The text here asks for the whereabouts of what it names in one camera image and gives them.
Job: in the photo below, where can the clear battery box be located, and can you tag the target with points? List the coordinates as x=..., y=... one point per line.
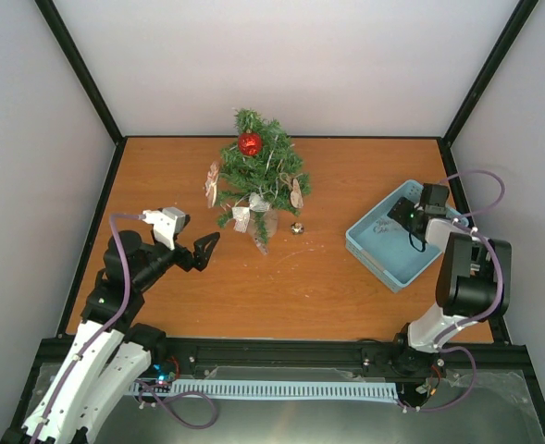
x=261, y=246

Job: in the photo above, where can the small circuit board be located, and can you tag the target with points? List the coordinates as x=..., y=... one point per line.
x=160, y=377

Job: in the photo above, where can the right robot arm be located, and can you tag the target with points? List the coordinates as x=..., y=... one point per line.
x=473, y=284

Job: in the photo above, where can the light blue plastic basket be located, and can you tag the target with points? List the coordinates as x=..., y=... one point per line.
x=397, y=258

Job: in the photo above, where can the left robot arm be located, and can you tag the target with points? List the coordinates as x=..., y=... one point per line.
x=110, y=350

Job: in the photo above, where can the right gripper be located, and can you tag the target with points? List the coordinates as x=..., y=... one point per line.
x=398, y=212

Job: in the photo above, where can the light blue cable duct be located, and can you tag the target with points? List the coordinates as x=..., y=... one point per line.
x=257, y=390

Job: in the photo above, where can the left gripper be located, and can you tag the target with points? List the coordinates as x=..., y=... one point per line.
x=188, y=262

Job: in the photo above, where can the frame post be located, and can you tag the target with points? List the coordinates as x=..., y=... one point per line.
x=511, y=30
x=70, y=50

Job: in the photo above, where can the white mesh bow ornament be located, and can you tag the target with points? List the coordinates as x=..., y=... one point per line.
x=242, y=214

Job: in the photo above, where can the gold disco ball ornament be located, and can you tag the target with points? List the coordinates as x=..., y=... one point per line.
x=297, y=228

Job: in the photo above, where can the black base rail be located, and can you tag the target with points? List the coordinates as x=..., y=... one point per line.
x=368, y=358

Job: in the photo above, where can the silver script word ornament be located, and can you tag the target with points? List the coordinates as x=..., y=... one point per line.
x=385, y=225

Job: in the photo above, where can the small green christmas tree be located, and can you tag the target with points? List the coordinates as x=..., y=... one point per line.
x=241, y=175

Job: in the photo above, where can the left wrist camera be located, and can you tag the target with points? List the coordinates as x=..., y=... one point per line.
x=167, y=223

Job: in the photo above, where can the right back frame post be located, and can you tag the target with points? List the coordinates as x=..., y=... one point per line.
x=511, y=30

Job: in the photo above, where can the left back frame post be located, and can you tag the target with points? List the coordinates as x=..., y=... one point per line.
x=70, y=50

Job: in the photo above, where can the red bauble ornament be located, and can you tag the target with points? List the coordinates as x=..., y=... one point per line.
x=250, y=143

